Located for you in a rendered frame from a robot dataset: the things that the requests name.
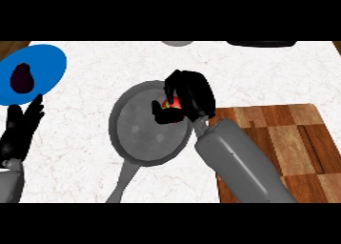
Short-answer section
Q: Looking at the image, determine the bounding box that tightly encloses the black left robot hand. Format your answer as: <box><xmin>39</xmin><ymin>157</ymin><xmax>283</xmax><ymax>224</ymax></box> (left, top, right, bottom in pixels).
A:
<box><xmin>0</xmin><ymin>93</ymin><xmax>48</xmax><ymax>170</ymax></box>

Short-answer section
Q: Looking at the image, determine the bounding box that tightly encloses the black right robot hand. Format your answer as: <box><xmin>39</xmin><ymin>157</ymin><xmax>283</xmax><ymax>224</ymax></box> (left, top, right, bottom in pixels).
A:
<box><xmin>151</xmin><ymin>69</ymin><xmax>217</xmax><ymax>125</ymax></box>

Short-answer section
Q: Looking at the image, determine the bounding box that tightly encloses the red tomato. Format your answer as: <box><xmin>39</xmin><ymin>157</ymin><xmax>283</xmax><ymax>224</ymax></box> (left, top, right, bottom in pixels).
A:
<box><xmin>161</xmin><ymin>95</ymin><xmax>183</xmax><ymax>111</ymax></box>

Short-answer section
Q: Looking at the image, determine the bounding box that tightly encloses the grey frying pan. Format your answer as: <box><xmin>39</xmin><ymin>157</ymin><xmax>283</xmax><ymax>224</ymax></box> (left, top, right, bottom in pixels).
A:
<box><xmin>105</xmin><ymin>80</ymin><xmax>196</xmax><ymax>204</ymax></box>

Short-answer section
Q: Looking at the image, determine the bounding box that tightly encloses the wooden cutting board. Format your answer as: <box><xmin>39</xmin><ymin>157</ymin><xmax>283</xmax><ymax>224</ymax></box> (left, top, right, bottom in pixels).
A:
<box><xmin>208</xmin><ymin>103</ymin><xmax>341</xmax><ymax>204</ymax></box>

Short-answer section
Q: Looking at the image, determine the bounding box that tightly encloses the grey round object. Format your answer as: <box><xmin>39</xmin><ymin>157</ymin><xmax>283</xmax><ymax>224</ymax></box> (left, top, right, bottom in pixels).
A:
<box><xmin>161</xmin><ymin>40</ymin><xmax>196</xmax><ymax>48</ymax></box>

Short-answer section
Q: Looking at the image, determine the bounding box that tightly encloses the dark purple eggplant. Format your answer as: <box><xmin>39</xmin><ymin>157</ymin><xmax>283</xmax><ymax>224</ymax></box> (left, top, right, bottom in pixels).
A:
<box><xmin>9</xmin><ymin>63</ymin><xmax>36</xmax><ymax>94</ymax></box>

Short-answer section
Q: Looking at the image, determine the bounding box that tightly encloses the blue plate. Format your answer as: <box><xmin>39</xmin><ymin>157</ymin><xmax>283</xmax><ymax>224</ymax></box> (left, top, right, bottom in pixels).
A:
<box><xmin>0</xmin><ymin>44</ymin><xmax>68</xmax><ymax>107</ymax></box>

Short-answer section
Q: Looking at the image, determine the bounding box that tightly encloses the black flat object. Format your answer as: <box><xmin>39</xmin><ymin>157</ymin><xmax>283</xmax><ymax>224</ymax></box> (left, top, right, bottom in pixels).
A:
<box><xmin>226</xmin><ymin>40</ymin><xmax>298</xmax><ymax>49</ymax></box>

